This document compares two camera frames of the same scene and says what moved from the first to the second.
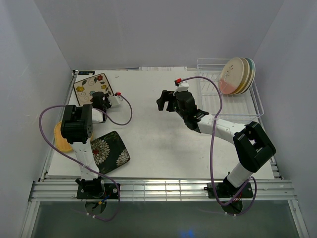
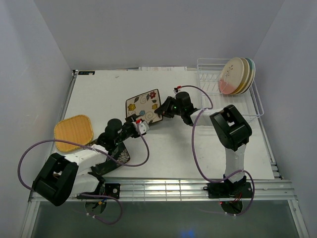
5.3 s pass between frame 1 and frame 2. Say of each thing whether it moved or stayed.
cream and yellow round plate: stayed
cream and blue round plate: stayed
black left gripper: moved
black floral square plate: stayed
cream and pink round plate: stayed
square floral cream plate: moved
